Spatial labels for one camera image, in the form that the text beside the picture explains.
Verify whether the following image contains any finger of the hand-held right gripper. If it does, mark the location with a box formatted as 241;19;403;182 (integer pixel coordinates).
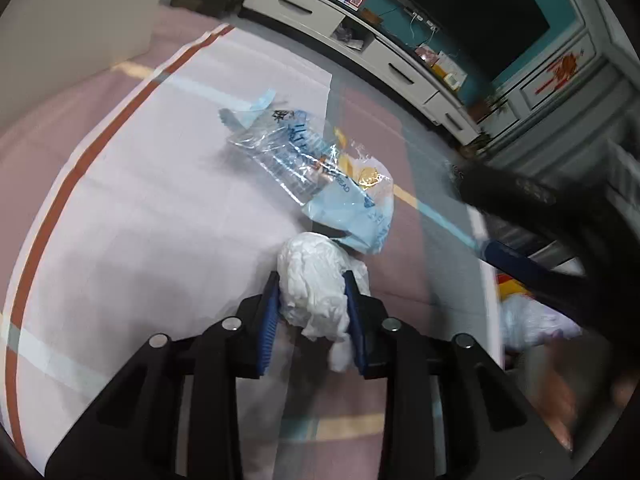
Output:
480;237;586;306
447;160;556;211

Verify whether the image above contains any white television cabinet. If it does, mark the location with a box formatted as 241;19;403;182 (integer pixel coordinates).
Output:
242;0;483;146

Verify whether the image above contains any black television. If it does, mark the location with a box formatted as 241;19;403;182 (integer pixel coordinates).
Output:
350;0;553;78

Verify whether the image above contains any desk calendar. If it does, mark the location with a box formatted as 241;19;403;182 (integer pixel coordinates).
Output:
432;52;466;91

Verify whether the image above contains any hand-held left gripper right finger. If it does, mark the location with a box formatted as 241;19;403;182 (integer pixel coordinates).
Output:
342;271;576;480

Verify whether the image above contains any small potted plant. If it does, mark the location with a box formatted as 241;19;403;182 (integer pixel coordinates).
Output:
460;132;493;158

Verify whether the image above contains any red wall ornament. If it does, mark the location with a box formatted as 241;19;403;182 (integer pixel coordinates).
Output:
535;50;586;96

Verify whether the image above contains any yellow paper bag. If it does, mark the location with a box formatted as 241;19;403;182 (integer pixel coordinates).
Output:
495;270;538;298

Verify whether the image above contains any grey curtain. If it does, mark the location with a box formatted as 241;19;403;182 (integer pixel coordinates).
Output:
605;135;640;196

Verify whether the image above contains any white bin liner bag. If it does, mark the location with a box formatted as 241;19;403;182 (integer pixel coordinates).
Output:
500;292;583;353

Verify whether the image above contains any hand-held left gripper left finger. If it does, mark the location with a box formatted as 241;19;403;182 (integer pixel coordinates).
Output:
45;271;281;480

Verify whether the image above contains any person's right hand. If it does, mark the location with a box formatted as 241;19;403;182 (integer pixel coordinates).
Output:
540;377;582;453

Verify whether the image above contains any tall potted plant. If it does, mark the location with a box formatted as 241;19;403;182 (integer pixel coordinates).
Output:
470;87;511;126

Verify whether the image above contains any clear blue printed wrapper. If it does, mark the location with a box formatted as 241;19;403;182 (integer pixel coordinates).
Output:
217;87;396;256

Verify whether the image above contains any white tissue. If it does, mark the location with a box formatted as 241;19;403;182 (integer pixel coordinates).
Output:
277;232;371;373

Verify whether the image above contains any white board box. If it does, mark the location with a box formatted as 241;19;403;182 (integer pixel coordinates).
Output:
0;0;173;121

